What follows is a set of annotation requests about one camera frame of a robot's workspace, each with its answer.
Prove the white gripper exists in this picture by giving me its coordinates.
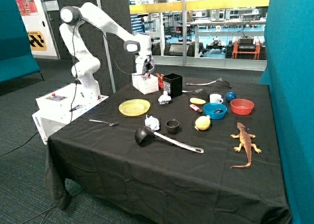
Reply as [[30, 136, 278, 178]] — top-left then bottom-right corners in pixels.
[[134, 55, 155, 75]]

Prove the white tissue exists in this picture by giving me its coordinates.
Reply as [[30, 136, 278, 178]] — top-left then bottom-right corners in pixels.
[[141, 73, 151, 80]]

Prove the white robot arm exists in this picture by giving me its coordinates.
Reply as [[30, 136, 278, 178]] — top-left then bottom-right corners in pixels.
[[59, 2, 159, 100]]

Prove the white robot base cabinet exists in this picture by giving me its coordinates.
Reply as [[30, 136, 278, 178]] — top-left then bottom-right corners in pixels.
[[32, 83, 108, 144]]

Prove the yellow plastic plate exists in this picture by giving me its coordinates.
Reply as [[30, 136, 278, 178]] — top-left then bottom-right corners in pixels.
[[118, 99, 151, 116]]

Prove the white tissue box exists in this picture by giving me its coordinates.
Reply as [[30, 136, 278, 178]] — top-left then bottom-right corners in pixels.
[[132, 74, 159, 94]]

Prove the black cup with white text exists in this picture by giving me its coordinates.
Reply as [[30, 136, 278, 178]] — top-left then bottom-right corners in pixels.
[[163, 73, 183, 99]]

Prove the crumpled white paper ball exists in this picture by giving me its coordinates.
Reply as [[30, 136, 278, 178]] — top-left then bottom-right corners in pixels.
[[158, 91, 171, 105]]

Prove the yellow oval sponge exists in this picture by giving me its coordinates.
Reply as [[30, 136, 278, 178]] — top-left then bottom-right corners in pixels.
[[189, 98, 206, 105]]

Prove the black slotted spatula near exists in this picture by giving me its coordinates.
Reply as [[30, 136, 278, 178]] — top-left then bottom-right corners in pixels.
[[182, 89, 209, 100]]

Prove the red and white marker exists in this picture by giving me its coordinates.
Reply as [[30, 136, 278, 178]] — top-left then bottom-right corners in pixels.
[[189, 104, 203, 114]]

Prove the small black bowl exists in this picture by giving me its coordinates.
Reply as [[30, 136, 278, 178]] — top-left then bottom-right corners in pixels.
[[165, 119, 180, 134]]

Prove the silver fork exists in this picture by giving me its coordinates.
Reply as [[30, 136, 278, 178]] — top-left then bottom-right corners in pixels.
[[89, 119, 118, 126]]

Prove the white mug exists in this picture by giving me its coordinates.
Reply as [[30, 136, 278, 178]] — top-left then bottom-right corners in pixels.
[[209, 94, 224, 104]]

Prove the yellow sponge ball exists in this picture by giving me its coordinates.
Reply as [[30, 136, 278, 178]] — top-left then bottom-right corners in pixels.
[[194, 116, 211, 131]]

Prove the blue plastic bowl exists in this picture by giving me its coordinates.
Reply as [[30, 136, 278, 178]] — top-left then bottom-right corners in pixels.
[[204, 103, 227, 120]]

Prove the dark object in blue bowl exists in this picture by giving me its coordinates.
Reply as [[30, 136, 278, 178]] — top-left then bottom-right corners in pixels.
[[214, 108, 224, 114]]

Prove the blue ball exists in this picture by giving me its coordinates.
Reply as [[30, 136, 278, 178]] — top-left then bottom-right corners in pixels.
[[225, 92, 236, 102]]

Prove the red plastic bowl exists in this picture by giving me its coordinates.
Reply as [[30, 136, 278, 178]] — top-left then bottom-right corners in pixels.
[[230, 99, 255, 116]]

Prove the black tablecloth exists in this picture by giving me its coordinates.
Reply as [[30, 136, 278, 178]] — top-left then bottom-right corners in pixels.
[[44, 83, 292, 224]]

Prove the orange toy lizard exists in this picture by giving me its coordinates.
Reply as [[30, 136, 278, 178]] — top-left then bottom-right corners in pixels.
[[230, 123, 262, 168]]

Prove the teal sofa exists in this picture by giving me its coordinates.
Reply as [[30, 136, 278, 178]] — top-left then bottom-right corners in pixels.
[[0, 0, 41, 83]]

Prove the teal partition panel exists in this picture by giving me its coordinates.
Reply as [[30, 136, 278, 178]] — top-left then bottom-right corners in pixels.
[[260, 0, 314, 224]]

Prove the black ladle with steel handle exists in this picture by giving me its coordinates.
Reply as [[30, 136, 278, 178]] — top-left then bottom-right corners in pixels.
[[134, 125, 205, 154]]

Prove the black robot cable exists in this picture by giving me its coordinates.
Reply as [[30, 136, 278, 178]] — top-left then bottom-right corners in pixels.
[[0, 19, 138, 157]]

